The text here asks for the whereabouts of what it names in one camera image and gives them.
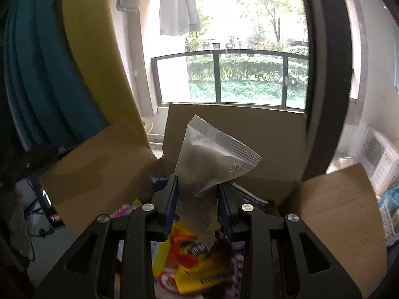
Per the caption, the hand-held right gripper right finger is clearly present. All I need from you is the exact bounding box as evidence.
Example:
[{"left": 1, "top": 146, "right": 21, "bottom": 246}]
[{"left": 217, "top": 182, "right": 364, "bottom": 299}]

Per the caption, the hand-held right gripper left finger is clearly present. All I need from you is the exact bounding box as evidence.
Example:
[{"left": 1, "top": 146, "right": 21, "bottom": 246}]
[{"left": 34, "top": 174, "right": 180, "bottom": 299}]

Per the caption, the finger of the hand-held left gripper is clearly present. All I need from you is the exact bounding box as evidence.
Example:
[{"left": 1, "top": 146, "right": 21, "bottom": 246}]
[{"left": 31, "top": 145, "right": 77, "bottom": 170}]

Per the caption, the blue cracker packet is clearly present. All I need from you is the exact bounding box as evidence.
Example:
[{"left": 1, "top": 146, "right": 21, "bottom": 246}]
[{"left": 151, "top": 176, "right": 170, "bottom": 192}]

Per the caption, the grey translucent snack packet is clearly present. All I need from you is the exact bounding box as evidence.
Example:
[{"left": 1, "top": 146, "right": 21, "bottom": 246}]
[{"left": 173, "top": 114, "right": 262, "bottom": 251}]

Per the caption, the brown cardboard box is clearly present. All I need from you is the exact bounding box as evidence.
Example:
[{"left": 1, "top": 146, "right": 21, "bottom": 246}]
[{"left": 40, "top": 103, "right": 389, "bottom": 298}]

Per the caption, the purple snack packet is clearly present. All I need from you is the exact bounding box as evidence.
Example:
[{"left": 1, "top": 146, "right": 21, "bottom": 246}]
[{"left": 202, "top": 243, "right": 245, "bottom": 299}]

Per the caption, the yellow snack packet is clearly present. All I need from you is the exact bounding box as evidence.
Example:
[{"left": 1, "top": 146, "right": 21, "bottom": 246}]
[{"left": 152, "top": 218, "right": 233, "bottom": 295}]

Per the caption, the white packet with red label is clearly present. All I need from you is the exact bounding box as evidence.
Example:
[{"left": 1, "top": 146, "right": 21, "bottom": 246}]
[{"left": 153, "top": 265, "right": 181, "bottom": 299}]

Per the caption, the person's left forearm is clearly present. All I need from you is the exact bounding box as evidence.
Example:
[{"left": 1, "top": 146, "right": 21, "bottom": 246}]
[{"left": 6, "top": 198, "right": 35, "bottom": 262}]

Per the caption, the multicoloured snack packet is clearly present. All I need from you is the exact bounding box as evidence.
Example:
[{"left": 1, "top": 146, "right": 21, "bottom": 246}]
[{"left": 109, "top": 198, "right": 145, "bottom": 219}]

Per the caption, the black tablet clock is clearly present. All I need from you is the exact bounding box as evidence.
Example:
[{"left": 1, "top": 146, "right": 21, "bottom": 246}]
[{"left": 29, "top": 174, "right": 64, "bottom": 229}]

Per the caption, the teal curtain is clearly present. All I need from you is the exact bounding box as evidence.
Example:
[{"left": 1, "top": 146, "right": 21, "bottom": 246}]
[{"left": 3, "top": 0, "right": 109, "bottom": 150}]

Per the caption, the yellow curtain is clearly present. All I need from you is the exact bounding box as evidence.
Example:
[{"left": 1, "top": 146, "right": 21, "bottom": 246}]
[{"left": 61, "top": 0, "right": 150, "bottom": 150}]

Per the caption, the dark balcony railing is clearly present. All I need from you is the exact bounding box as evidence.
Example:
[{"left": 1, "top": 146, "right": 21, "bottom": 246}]
[{"left": 150, "top": 50, "right": 310, "bottom": 110}]

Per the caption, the white balcony appliance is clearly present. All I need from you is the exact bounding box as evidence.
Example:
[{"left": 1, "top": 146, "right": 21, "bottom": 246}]
[{"left": 357, "top": 126, "right": 399, "bottom": 194}]

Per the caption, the white storage basket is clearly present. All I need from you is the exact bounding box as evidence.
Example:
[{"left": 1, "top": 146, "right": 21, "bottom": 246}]
[{"left": 377, "top": 187, "right": 399, "bottom": 245}]

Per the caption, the pale blue hanging shirt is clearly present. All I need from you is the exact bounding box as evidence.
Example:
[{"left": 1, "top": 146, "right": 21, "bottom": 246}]
[{"left": 159, "top": 0, "right": 201, "bottom": 36}]

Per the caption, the black thin cable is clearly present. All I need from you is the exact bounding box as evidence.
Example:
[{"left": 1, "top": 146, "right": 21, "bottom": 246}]
[{"left": 26, "top": 199, "right": 54, "bottom": 238}]

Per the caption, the dark window frame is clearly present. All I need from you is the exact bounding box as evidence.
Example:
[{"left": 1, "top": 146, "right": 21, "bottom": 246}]
[{"left": 296, "top": 0, "right": 353, "bottom": 181}]

